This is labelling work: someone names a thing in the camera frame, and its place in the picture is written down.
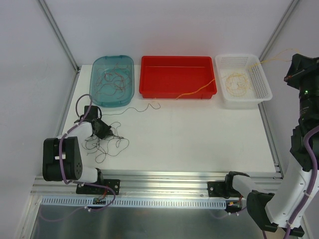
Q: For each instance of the teal transparent plastic tub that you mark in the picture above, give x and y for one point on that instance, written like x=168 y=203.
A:
x=112 y=82

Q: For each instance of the white perforated plastic basket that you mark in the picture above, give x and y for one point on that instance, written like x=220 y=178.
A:
x=241 y=87

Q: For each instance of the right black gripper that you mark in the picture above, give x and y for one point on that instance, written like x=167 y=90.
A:
x=299 y=72

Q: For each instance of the right aluminium frame post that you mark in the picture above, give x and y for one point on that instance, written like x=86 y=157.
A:
x=278 y=29

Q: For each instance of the red plastic tray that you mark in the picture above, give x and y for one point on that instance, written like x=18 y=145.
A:
x=166 y=77

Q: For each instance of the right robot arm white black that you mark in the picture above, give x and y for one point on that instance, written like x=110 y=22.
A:
x=300 y=184

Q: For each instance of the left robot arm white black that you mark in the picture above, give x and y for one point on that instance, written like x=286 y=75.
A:
x=62 y=159

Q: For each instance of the yellow wire being carried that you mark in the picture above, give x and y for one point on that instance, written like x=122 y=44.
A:
x=275 y=58

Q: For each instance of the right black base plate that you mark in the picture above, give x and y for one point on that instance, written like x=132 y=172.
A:
x=219 y=189

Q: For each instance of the white slotted cable duct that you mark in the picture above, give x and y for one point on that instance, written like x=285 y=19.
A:
x=135 y=202

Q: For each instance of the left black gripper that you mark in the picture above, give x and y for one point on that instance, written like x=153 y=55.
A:
x=100 y=127

